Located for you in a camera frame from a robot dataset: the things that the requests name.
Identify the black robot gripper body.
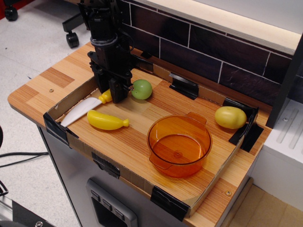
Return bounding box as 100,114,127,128
88,41,132,80

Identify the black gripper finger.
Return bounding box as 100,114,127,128
91,65,110,93
109,78,133,104

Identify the yellow white toy knife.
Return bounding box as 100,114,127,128
61,89,112,127

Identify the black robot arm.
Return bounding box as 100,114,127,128
78,0,134,104

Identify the orange transparent plastic pot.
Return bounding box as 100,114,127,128
147,112,213,178

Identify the taped cardboard fence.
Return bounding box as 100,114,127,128
43,50,264,222

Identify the green toy apple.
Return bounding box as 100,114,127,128
131,79,152,100

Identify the yellow toy banana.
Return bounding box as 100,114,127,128
87,110,129,131

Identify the black office chair base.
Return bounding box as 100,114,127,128
62,13,83,48

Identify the black caster wheel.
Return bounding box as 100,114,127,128
4,6,18,21

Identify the yellow-green toy potato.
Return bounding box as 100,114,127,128
214,106,247,129

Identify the grey oven control panel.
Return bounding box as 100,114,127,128
86,179,138,227

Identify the black floor cable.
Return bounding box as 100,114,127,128
0,151,49,168

